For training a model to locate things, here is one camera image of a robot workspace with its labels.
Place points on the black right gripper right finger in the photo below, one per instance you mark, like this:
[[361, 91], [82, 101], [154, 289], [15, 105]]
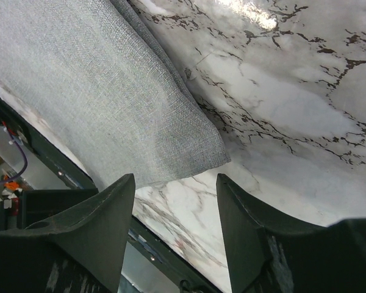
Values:
[[270, 251]]

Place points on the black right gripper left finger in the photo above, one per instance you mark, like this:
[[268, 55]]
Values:
[[80, 249]]

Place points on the grey woven cloth napkin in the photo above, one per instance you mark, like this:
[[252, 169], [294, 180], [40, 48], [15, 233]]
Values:
[[104, 91]]

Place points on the black metal base frame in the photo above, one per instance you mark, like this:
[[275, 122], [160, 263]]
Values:
[[143, 245]]

